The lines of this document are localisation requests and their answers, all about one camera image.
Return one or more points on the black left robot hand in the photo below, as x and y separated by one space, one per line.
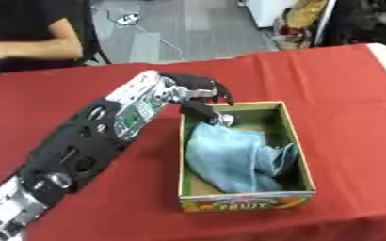
199 94

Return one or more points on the light blue cloth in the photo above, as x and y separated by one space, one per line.
235 157

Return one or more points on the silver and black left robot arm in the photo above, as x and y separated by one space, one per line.
75 147

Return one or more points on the tan cardboard box green inside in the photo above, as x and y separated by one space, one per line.
248 200

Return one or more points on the white power strip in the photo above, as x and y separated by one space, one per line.
128 19

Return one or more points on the white cabinet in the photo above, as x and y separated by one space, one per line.
267 11

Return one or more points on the yellow and red bag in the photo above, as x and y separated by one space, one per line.
296 25

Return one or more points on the black chair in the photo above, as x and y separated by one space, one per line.
94 34

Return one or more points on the person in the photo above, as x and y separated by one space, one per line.
26 34

